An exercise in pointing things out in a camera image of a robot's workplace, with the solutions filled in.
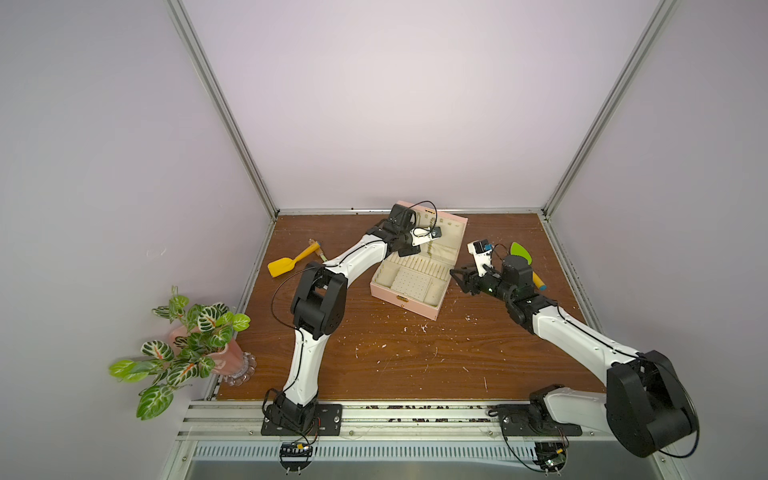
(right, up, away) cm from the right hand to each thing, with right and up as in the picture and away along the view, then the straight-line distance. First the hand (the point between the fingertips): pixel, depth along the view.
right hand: (464, 261), depth 83 cm
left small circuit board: (-45, -46, -11) cm, 65 cm away
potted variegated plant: (-63, -18, -18) cm, 68 cm away
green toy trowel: (+25, +2, +24) cm, 35 cm away
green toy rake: (-48, +2, +23) cm, 53 cm away
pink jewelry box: (-13, -8, +9) cm, 17 cm away
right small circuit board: (+18, -47, -12) cm, 52 cm away
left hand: (-13, +9, +14) cm, 21 cm away
